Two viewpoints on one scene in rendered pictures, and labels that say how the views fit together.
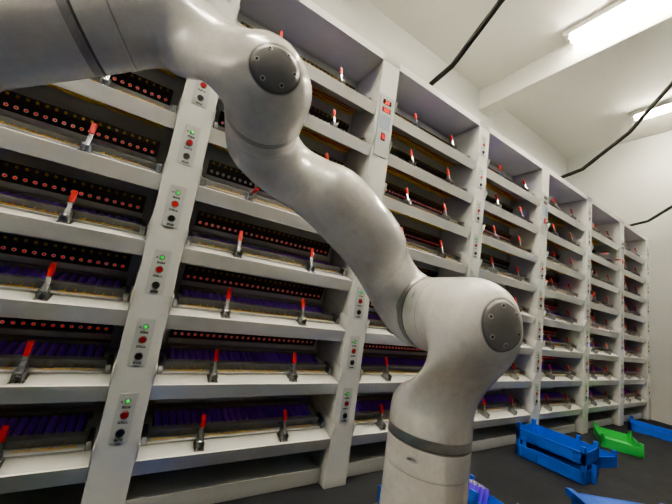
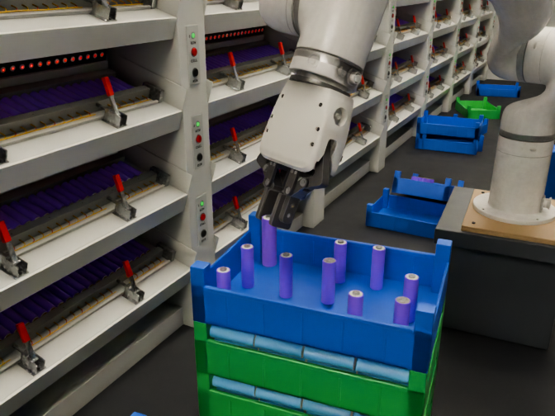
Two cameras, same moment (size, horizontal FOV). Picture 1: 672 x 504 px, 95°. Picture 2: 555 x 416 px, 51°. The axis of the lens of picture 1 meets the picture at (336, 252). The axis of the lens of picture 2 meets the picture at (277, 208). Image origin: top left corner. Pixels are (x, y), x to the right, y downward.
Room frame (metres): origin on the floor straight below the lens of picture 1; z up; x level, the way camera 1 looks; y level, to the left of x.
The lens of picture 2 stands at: (-0.31, 0.98, 0.82)
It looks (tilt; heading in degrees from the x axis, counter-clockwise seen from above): 22 degrees down; 329
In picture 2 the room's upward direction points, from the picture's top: straight up
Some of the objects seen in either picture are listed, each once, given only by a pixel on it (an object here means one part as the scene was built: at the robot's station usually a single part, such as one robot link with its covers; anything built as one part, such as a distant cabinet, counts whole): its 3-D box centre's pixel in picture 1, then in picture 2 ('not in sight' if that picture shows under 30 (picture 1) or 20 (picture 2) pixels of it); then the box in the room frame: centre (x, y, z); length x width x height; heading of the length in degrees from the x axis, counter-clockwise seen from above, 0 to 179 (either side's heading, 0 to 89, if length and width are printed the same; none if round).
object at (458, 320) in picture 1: (450, 358); (551, 84); (0.46, -0.19, 0.60); 0.19 x 0.12 x 0.24; 18
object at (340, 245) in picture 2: not in sight; (339, 261); (0.28, 0.52, 0.44); 0.02 x 0.02 x 0.06
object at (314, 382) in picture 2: not in sight; (324, 329); (0.24, 0.57, 0.36); 0.30 x 0.20 x 0.08; 37
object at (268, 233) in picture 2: not in sight; (269, 239); (0.24, 0.66, 0.52); 0.02 x 0.02 x 0.06
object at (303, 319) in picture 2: not in sight; (326, 279); (0.24, 0.57, 0.44); 0.30 x 0.20 x 0.08; 37
